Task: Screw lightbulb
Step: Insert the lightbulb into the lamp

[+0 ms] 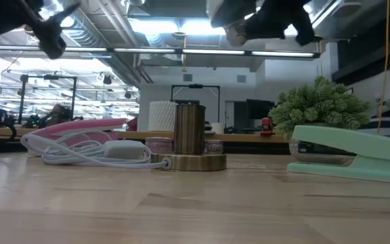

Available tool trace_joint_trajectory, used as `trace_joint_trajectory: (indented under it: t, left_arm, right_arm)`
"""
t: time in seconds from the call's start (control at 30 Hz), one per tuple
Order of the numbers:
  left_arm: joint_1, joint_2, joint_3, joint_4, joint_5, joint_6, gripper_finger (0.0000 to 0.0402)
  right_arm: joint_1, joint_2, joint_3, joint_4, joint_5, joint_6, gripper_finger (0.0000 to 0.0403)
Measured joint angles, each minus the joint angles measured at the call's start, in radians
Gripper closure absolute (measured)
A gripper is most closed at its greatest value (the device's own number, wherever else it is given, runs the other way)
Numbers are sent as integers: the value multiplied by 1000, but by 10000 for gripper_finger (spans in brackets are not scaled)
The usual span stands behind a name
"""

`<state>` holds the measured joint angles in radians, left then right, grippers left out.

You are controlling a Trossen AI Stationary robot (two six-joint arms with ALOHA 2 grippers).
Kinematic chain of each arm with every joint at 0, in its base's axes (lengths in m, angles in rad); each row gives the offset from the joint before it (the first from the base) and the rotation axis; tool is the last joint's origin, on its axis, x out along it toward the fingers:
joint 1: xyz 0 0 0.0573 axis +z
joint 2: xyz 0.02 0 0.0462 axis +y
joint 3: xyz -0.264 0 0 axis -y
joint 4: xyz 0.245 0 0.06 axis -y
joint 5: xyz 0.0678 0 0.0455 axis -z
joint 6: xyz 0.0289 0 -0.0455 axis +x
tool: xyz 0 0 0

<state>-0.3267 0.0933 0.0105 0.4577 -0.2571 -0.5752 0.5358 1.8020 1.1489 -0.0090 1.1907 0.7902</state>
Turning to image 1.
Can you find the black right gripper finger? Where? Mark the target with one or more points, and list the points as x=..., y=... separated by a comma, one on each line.
x=304, y=32
x=271, y=20

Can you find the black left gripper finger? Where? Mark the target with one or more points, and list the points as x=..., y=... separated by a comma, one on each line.
x=54, y=18
x=53, y=44

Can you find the brass lamp socket base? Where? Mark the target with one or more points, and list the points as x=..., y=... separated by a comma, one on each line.
x=190, y=135

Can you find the person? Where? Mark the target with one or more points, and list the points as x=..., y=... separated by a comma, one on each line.
x=59, y=115

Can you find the green plant in glass pot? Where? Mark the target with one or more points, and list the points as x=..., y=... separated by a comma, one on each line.
x=317, y=105

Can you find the pink stapler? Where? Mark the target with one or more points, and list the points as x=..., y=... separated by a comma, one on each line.
x=80, y=124

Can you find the black monitor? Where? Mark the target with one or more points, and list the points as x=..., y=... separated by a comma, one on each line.
x=259, y=108

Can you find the light wooden desk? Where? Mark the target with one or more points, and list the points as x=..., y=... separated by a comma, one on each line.
x=249, y=138

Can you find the white cup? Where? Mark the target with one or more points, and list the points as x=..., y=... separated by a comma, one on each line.
x=217, y=128

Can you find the white textured pen holder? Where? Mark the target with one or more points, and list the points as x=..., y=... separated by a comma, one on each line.
x=161, y=115

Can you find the mint green stapler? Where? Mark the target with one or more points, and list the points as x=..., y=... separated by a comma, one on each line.
x=367, y=149

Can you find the lilac glitter tape roll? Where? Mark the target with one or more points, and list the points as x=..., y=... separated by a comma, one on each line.
x=159, y=145

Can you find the black background gantry frame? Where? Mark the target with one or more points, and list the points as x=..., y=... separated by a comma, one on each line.
x=195, y=86
x=74, y=98

